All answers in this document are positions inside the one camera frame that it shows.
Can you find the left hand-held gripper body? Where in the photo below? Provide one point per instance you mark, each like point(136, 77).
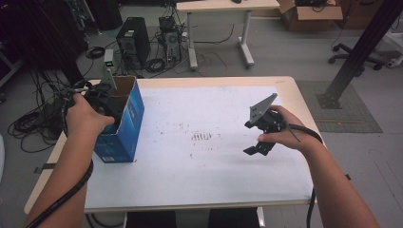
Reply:
point(101, 99)

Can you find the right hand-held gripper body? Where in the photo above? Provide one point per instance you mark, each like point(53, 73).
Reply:
point(269, 122)

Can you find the dark curtain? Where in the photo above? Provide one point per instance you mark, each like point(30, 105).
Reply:
point(38, 31)

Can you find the person's right hand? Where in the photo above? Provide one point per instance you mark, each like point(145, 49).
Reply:
point(294, 136)

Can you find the open-frame computer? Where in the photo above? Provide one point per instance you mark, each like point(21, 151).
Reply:
point(171, 41)

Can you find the blue cardboard box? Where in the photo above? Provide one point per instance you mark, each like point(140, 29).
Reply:
point(126, 126)

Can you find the white device on floor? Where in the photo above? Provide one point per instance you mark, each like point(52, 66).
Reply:
point(394, 62)

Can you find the grey floor mat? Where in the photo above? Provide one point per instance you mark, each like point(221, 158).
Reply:
point(358, 117)

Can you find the light wooden table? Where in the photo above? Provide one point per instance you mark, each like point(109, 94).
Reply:
point(190, 81)

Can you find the open brown cardboard box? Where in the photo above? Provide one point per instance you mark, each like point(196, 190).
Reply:
point(313, 15)

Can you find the dark tape strip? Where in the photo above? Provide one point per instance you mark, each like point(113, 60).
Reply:
point(46, 167)

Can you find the black metal post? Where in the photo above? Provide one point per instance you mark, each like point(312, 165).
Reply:
point(364, 47)

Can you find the person's left hand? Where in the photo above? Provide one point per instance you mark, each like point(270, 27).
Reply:
point(84, 120)

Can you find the black office chair base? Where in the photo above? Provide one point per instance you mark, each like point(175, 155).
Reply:
point(345, 56)

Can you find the white-legged wooden desk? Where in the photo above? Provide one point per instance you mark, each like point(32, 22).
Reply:
point(221, 5)

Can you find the white table mat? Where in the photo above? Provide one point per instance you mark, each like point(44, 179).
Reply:
point(196, 177)

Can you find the black computer tower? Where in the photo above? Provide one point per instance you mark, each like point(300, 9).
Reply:
point(134, 41)

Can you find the small white device green light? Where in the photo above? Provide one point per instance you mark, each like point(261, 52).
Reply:
point(108, 55)

